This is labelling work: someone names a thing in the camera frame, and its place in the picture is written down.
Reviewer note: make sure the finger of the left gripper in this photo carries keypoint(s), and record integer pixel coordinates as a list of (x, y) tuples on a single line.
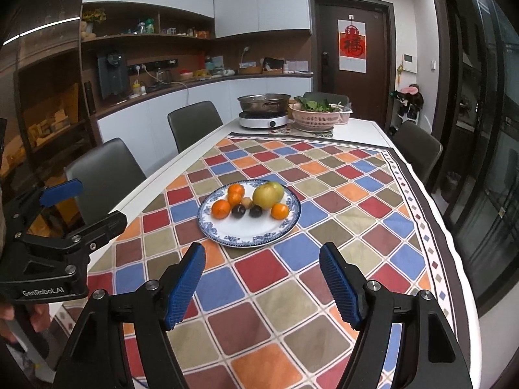
[(51, 196), (97, 235)]

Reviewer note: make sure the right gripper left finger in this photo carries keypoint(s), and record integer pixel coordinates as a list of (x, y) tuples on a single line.
[(161, 304)]

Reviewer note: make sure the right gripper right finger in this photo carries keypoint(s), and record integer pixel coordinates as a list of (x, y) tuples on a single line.
[(368, 307)]

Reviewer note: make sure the large orange mandarin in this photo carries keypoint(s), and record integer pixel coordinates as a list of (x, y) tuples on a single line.
[(221, 209)]

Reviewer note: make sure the dark purple plum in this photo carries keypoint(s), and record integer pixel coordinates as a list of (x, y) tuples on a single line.
[(255, 211), (238, 211)]

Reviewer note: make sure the small orange mandarin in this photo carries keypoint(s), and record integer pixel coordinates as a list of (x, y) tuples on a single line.
[(279, 211), (234, 198), (236, 188)]

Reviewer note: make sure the small tan longan fruit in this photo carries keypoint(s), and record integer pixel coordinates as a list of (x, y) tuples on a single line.
[(247, 203)]

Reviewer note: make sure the yellow green pear fruit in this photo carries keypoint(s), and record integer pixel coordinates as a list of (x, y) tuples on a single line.
[(279, 191)]

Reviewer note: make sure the large green pomelo fruit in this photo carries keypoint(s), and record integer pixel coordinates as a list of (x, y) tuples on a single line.
[(266, 196)]

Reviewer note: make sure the dark grey dining chair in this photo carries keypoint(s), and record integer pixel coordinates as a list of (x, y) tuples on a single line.
[(192, 123), (108, 174), (420, 149)]

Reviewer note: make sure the colourful checkered tablecloth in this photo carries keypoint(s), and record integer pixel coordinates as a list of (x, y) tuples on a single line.
[(264, 317)]

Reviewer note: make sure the blue white porcelain plate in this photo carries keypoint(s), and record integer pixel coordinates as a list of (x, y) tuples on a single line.
[(247, 232)]

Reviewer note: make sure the black water dispenser appliance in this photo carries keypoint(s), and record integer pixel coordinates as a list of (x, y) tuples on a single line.
[(113, 75)]

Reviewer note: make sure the white induction cooker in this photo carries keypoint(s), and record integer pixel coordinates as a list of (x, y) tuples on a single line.
[(258, 121)]

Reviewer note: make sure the pink vegetable basket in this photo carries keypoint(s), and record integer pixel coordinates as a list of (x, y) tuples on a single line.
[(315, 122)]

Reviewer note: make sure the steel cooking pot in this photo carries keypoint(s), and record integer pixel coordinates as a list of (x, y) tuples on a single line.
[(265, 103)]

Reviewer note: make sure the green leafy vegetables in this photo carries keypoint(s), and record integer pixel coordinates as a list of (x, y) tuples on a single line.
[(309, 105)]

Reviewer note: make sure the dark grey far chair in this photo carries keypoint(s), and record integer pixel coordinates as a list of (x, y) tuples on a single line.
[(328, 97)]

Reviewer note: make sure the dark brown door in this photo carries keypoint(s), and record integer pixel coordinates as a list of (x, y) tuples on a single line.
[(368, 93)]

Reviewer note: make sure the red fu door poster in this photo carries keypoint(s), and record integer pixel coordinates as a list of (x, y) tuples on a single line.
[(352, 46)]

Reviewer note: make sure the white wall intercom panel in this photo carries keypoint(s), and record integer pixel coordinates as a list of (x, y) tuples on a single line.
[(409, 63)]

